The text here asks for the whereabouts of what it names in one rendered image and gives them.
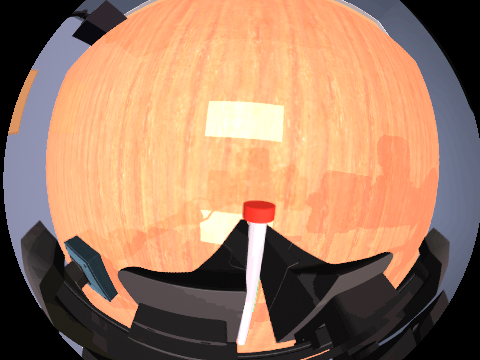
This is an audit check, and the white tapered pin with red cap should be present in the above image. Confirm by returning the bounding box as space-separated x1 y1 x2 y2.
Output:
237 200 276 345

